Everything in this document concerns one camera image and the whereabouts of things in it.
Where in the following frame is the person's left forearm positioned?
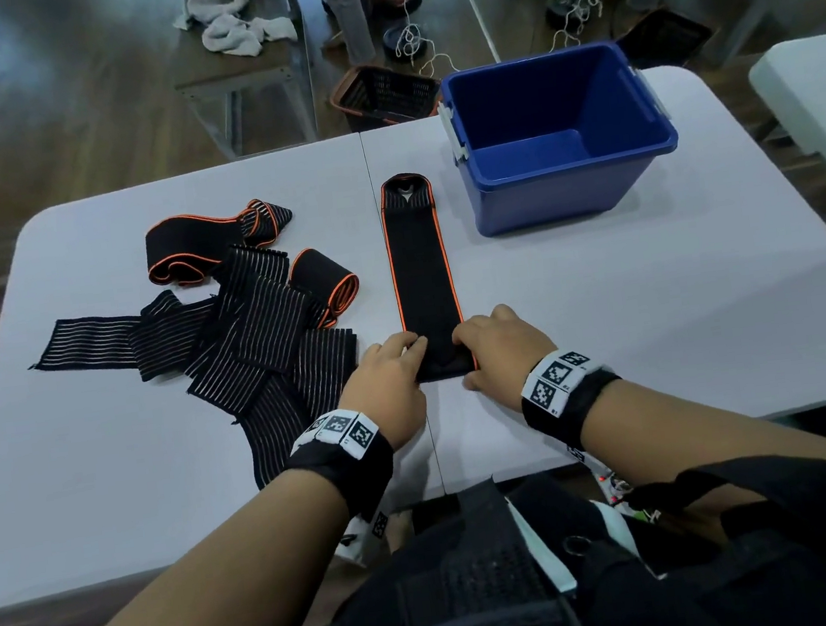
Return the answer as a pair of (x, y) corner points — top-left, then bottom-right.
(80, 464), (364, 626)

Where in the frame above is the white cord coil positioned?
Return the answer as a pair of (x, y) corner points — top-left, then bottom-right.
(388, 0), (463, 83)

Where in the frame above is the blue plastic bin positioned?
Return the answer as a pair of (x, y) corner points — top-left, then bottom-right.
(432, 34), (689, 243)

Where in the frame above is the black basket orange rim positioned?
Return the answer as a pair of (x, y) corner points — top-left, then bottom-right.
(325, 57), (446, 136)

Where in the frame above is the person's black chest harness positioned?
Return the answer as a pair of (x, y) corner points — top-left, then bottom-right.
(249, 439), (826, 626)

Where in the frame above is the person's right forearm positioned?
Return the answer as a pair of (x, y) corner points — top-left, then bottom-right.
(574, 354), (826, 521)

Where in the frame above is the low wooden table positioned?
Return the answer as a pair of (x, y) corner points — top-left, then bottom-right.
(162, 0), (321, 166)

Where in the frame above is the person's right hand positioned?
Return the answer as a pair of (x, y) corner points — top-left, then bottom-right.
(447, 298), (565, 420)

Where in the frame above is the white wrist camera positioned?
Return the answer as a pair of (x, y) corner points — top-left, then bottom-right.
(330, 508), (397, 571)
(565, 434), (661, 533)

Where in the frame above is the white towel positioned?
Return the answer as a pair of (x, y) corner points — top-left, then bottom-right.
(170, 0), (255, 33)
(199, 4), (301, 63)

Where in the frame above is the person's left hand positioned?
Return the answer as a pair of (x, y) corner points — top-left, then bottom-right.
(332, 329), (442, 457)

